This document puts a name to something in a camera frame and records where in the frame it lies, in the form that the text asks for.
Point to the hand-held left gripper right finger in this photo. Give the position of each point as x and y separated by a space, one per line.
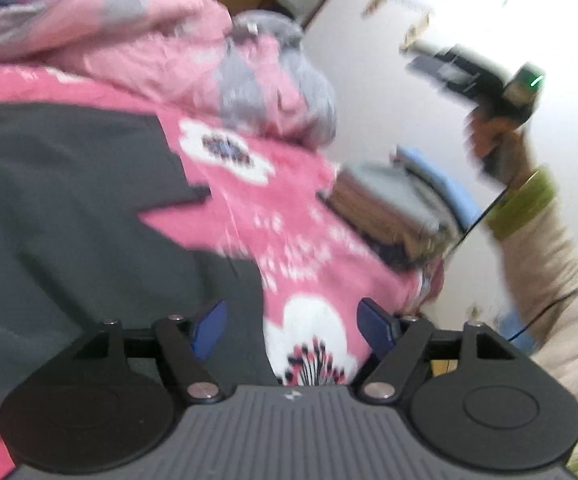
373 325

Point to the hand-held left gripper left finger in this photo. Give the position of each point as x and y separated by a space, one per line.
210 329

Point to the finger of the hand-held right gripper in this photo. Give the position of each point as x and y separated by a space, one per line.
421 50
426 72

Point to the black pants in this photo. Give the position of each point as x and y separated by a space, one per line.
69 220

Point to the person's right hand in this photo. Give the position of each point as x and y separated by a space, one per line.
475 137

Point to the light blue cloth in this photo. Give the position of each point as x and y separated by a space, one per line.
444 180

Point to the brown and grey bundle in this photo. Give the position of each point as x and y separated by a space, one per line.
384 200

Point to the pink floral blanket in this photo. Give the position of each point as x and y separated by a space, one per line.
289 210

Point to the pink and grey quilt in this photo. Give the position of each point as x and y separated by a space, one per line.
169 50

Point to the wall hook rail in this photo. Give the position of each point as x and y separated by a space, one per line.
409 20

